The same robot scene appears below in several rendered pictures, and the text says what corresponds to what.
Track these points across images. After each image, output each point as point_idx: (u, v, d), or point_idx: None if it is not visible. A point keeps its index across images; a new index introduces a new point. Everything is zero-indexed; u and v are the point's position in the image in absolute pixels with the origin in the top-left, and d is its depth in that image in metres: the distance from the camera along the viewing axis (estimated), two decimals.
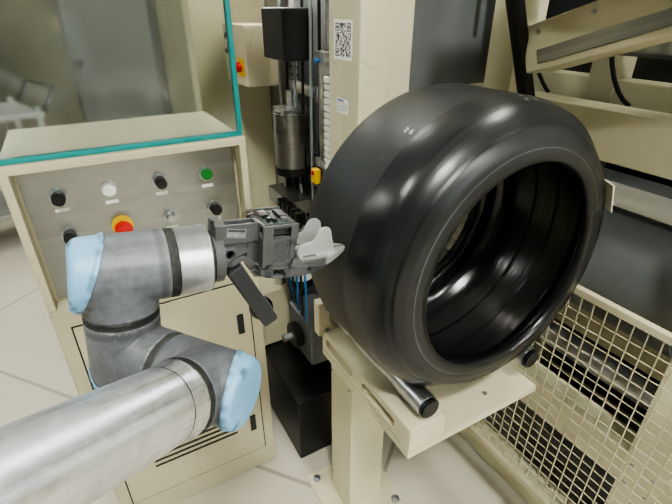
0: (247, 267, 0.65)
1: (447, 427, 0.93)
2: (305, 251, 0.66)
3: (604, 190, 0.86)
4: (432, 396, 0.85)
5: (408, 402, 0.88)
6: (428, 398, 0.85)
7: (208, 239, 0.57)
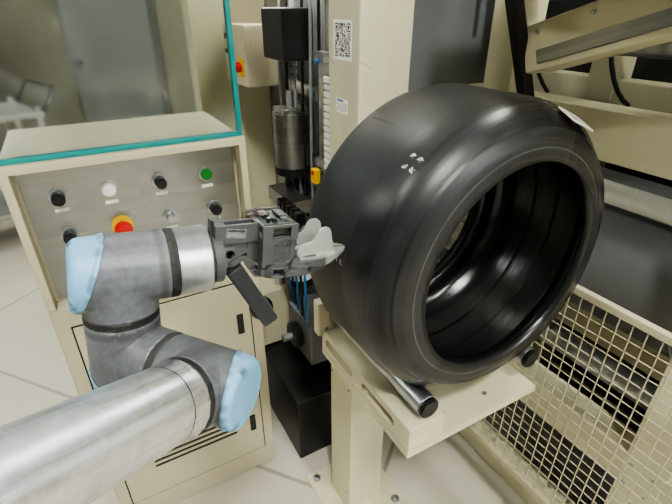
0: (247, 267, 0.65)
1: (447, 427, 0.93)
2: (305, 251, 0.66)
3: (572, 115, 0.72)
4: (417, 410, 0.85)
5: None
6: (418, 413, 0.86)
7: (208, 239, 0.57)
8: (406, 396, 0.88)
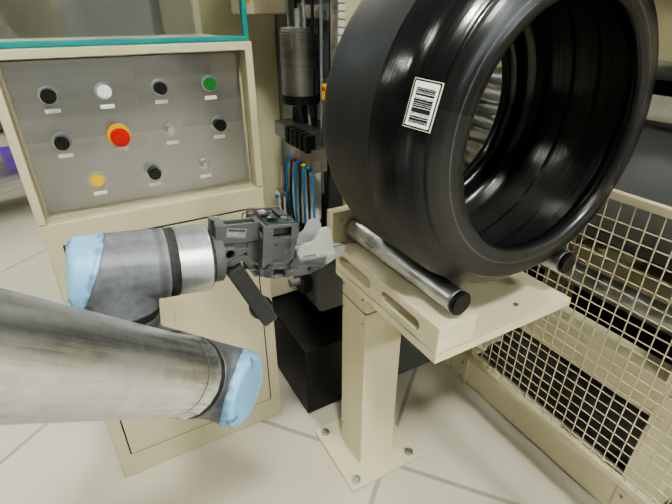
0: (247, 267, 0.65)
1: (477, 333, 0.84)
2: (305, 251, 0.66)
3: (416, 107, 0.56)
4: (465, 291, 0.77)
5: (433, 298, 0.79)
6: (462, 290, 0.76)
7: (208, 238, 0.57)
8: (452, 282, 0.80)
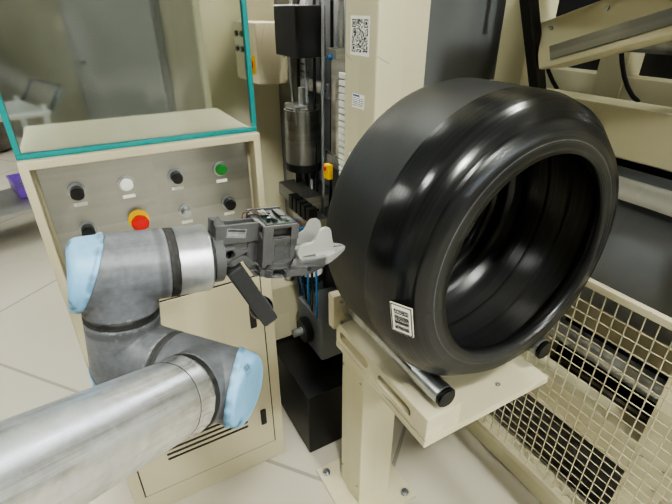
0: (247, 267, 0.65)
1: (462, 416, 0.95)
2: (305, 251, 0.66)
3: (397, 320, 0.72)
4: (442, 388, 0.86)
5: None
6: (438, 393, 0.86)
7: (208, 239, 0.57)
8: (431, 376, 0.89)
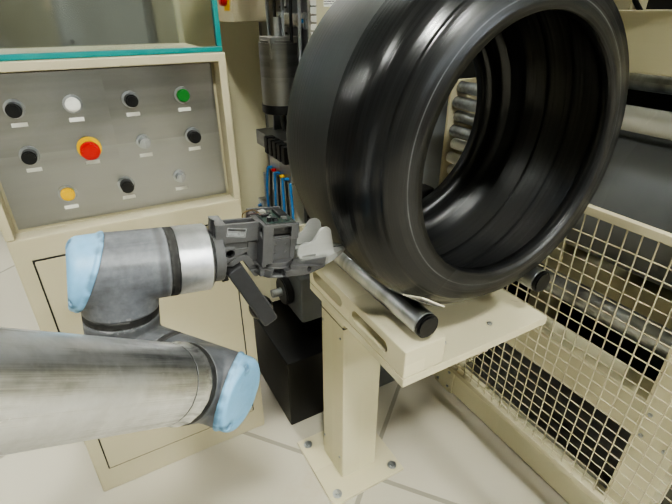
0: (247, 266, 0.65)
1: (447, 355, 0.82)
2: (305, 251, 0.66)
3: (421, 301, 0.73)
4: (419, 335, 0.76)
5: (420, 303, 0.78)
6: (425, 334, 0.76)
7: (208, 238, 0.57)
8: (405, 324, 0.78)
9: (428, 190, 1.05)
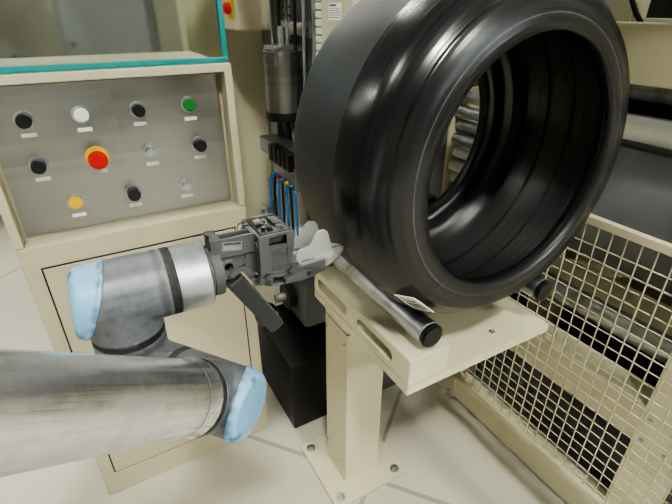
0: (248, 276, 0.65)
1: (451, 363, 0.84)
2: (303, 255, 0.66)
3: (411, 304, 0.72)
4: (439, 330, 0.78)
5: (407, 320, 0.78)
6: (438, 326, 0.77)
7: (204, 255, 0.58)
8: None
9: (431, 199, 1.06)
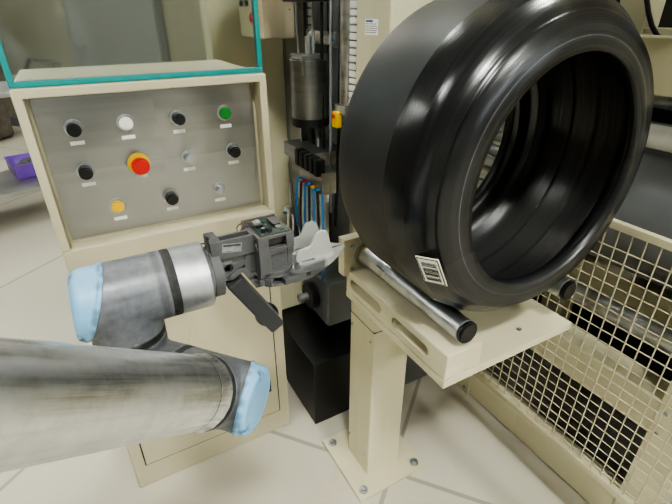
0: (248, 277, 0.66)
1: (482, 358, 0.89)
2: (303, 256, 0.66)
3: (427, 272, 0.71)
4: (473, 323, 0.82)
5: (442, 323, 0.83)
6: (472, 321, 0.81)
7: (204, 257, 0.58)
8: None
9: None
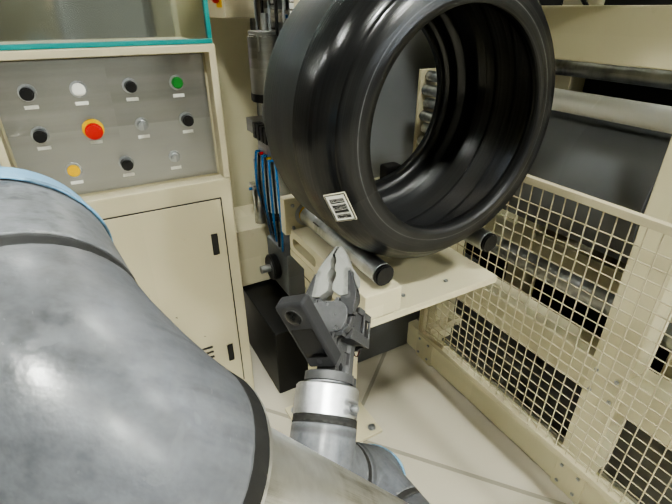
0: None
1: (405, 304, 0.95)
2: (325, 296, 0.71)
3: (337, 210, 0.77)
4: (391, 267, 0.88)
5: (362, 268, 0.89)
6: (388, 265, 0.87)
7: None
8: None
9: (396, 167, 1.17)
